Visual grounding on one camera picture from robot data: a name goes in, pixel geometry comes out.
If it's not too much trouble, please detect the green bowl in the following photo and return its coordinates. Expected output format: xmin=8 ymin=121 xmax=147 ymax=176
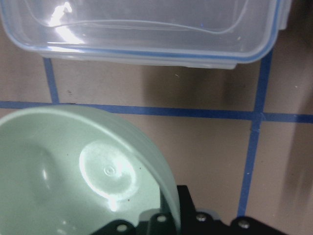
xmin=0 ymin=105 xmax=181 ymax=235

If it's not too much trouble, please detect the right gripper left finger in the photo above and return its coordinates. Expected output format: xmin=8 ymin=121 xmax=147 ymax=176
xmin=92 ymin=208 xmax=176 ymax=235

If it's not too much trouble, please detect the clear plastic food container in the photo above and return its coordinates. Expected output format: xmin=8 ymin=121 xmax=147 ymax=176
xmin=0 ymin=0 xmax=291 ymax=69

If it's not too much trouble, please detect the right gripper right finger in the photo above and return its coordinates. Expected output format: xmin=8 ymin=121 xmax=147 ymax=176
xmin=177 ymin=185 xmax=284 ymax=235

